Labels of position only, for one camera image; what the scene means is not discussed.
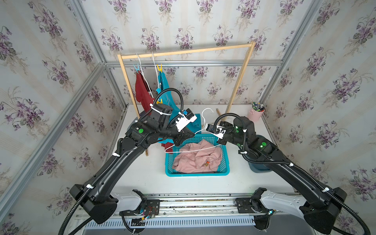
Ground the white wire hanger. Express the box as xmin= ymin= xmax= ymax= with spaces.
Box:
xmin=164 ymin=108 xmax=221 ymax=154

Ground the pink t-shirt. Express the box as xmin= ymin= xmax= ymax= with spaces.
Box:
xmin=172 ymin=139 xmax=223 ymax=174

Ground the teal t-shirt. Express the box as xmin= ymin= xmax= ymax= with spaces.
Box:
xmin=157 ymin=72 xmax=201 ymax=133

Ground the yellow clothespin teal shirt top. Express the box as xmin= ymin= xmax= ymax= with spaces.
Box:
xmin=156 ymin=64 xmax=163 ymax=72

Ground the white hanger of teal shirt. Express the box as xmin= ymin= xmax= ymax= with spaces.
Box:
xmin=152 ymin=52 xmax=160 ymax=89

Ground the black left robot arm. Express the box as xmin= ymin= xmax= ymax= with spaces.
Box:
xmin=58 ymin=88 xmax=196 ymax=235

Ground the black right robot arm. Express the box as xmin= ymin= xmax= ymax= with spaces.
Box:
xmin=206 ymin=113 xmax=371 ymax=235

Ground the white hanger of red shirt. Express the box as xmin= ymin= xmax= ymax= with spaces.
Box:
xmin=136 ymin=54 xmax=154 ymax=98

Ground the pink pen cup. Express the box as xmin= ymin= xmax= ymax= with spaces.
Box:
xmin=248 ymin=102 xmax=265 ymax=122

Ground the dark teal plastic tub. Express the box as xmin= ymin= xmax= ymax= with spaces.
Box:
xmin=249 ymin=163 xmax=272 ymax=173

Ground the dark red t-shirt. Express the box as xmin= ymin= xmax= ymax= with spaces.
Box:
xmin=135 ymin=71 xmax=154 ymax=112

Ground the wooden clothes rack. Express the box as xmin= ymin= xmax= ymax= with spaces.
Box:
xmin=117 ymin=41 xmax=256 ymax=157

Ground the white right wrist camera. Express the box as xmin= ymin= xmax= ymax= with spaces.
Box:
xmin=206 ymin=124 xmax=226 ymax=139

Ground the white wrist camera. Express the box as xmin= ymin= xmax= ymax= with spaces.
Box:
xmin=175 ymin=109 xmax=197 ymax=132
xmin=206 ymin=124 xmax=226 ymax=139

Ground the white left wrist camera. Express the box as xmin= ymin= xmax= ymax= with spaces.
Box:
xmin=175 ymin=109 xmax=197 ymax=132

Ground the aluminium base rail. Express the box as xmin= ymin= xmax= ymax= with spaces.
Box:
xmin=105 ymin=192 xmax=306 ymax=230

